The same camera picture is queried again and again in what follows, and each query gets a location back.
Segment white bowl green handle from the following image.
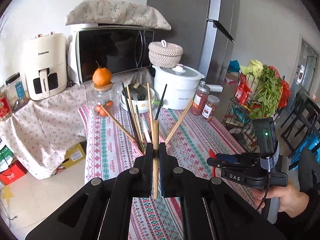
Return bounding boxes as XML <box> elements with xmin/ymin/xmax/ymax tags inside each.
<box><xmin>120</xmin><ymin>88</ymin><xmax>160</xmax><ymax>114</ymax></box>

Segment pink plastic lattice basket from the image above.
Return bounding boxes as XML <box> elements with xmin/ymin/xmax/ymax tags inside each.
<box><xmin>129</xmin><ymin>136</ymin><xmax>171</xmax><ymax>157</ymax></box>

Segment green leafy vegetables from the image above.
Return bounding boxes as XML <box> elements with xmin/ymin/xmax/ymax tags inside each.
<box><xmin>240</xmin><ymin>60</ymin><xmax>283</xmax><ymax>120</ymax></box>

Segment white electric cooking pot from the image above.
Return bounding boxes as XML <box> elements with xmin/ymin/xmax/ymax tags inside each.
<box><xmin>153</xmin><ymin>64</ymin><xmax>223</xmax><ymax>110</ymax></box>

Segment brown wooden chopstick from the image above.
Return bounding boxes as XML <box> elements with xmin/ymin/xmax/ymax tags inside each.
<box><xmin>100</xmin><ymin>106</ymin><xmax>136</xmax><ymax>142</ymax></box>

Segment light wooden chopstick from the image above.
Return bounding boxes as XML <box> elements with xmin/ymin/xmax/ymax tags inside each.
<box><xmin>147</xmin><ymin>82</ymin><xmax>154</xmax><ymax>142</ymax></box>
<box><xmin>152</xmin><ymin>120</ymin><xmax>159</xmax><ymax>199</ymax></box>

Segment dark green pumpkin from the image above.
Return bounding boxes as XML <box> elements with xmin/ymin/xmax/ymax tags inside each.
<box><xmin>128</xmin><ymin>83</ymin><xmax>147</xmax><ymax>101</ymax></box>

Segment orange tangerine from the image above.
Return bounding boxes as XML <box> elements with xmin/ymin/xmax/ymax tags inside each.
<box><xmin>92</xmin><ymin>62</ymin><xmax>112</xmax><ymax>86</ymax></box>

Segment white plastic spoon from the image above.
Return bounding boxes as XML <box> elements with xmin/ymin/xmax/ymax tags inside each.
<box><xmin>139</xmin><ymin>114</ymin><xmax>151</xmax><ymax>144</ymax></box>

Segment black wire vegetable rack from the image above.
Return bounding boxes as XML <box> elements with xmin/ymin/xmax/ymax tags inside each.
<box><xmin>222</xmin><ymin>65</ymin><xmax>291</xmax><ymax>153</ymax></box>

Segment floral cloth cover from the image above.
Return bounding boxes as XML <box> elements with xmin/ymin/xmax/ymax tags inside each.
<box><xmin>66</xmin><ymin>0</ymin><xmax>171</xmax><ymax>31</ymax></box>

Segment white floral side cloth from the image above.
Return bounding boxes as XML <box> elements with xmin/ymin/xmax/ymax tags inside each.
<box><xmin>1</xmin><ymin>85</ymin><xmax>86</xmax><ymax>180</ymax></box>

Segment glass jar blue label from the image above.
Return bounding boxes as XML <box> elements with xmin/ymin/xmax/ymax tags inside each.
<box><xmin>5</xmin><ymin>72</ymin><xmax>28</xmax><ymax>112</ymax></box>

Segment red box on floor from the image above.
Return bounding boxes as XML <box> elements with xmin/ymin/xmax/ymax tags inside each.
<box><xmin>0</xmin><ymin>160</ymin><xmax>28</xmax><ymax>185</ymax></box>

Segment patterned striped tablecloth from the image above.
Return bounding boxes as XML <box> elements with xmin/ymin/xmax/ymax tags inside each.
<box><xmin>79</xmin><ymin>106</ymin><xmax>244</xmax><ymax>239</ymax></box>

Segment tall jar red snacks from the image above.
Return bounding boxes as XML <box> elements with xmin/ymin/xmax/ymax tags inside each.
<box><xmin>190</xmin><ymin>81</ymin><xmax>210</xmax><ymax>115</ymax></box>

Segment glass jar wooden lid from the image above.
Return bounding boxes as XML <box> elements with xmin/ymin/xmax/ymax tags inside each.
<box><xmin>86</xmin><ymin>82</ymin><xmax>119</xmax><ymax>116</ymax></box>

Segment yellow cardboard box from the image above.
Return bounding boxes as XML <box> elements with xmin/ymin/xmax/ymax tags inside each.
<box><xmin>61</xmin><ymin>143</ymin><xmax>86</xmax><ymax>168</ymax></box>

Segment person's right hand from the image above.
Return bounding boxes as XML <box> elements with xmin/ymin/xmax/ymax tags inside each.
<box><xmin>266</xmin><ymin>179</ymin><xmax>309</xmax><ymax>218</ymax></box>

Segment cream air fryer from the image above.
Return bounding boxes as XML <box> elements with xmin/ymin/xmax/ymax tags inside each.
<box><xmin>25</xmin><ymin>33</ymin><xmax>67</xmax><ymax>101</ymax></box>

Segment short jar brown snacks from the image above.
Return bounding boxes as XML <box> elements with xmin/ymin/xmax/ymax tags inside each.
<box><xmin>201</xmin><ymin>95</ymin><xmax>220</xmax><ymax>121</ymax></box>

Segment blue plastic stool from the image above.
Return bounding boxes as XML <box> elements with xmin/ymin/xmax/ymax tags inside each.
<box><xmin>289</xmin><ymin>132</ymin><xmax>319</xmax><ymax>164</ymax></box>

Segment black microwave oven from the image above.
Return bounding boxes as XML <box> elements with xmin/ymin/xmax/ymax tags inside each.
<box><xmin>67</xmin><ymin>25</ymin><xmax>154</xmax><ymax>85</ymax></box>

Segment woven rope lidded basket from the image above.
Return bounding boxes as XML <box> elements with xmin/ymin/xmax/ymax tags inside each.
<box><xmin>149</xmin><ymin>40</ymin><xmax>183</xmax><ymax>68</ymax></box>

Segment black chopstick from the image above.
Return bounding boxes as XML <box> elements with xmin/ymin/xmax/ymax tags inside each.
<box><xmin>155</xmin><ymin>84</ymin><xmax>167</xmax><ymax>120</ymax></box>
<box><xmin>121</xmin><ymin>82</ymin><xmax>139</xmax><ymax>147</ymax></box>

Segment grey refrigerator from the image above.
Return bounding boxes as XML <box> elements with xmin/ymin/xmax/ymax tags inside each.
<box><xmin>147</xmin><ymin>0</ymin><xmax>240</xmax><ymax>85</ymax></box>

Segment red plastic spoon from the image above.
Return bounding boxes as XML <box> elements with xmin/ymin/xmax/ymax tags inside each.
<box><xmin>209</xmin><ymin>149</ymin><xmax>216</xmax><ymax>177</ymax></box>

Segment patterned bamboo chopstick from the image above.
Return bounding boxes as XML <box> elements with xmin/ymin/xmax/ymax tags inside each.
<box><xmin>126</xmin><ymin>86</ymin><xmax>145</xmax><ymax>154</ymax></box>

